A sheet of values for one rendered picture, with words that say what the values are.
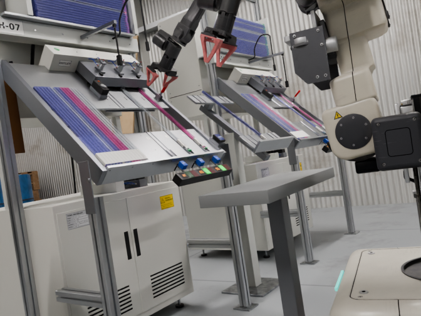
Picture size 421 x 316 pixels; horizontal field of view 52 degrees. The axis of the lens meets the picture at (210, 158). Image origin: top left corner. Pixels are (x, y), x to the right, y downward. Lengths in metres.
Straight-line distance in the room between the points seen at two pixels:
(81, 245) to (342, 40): 1.19
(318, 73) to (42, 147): 6.44
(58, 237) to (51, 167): 5.63
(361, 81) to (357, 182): 3.21
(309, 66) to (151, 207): 1.03
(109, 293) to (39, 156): 6.16
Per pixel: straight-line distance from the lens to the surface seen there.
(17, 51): 2.13
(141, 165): 1.54
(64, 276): 1.74
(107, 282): 1.47
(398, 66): 4.40
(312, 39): 1.35
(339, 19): 1.40
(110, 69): 2.09
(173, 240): 2.11
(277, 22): 4.83
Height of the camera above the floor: 0.72
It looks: level
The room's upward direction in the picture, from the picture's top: 9 degrees counter-clockwise
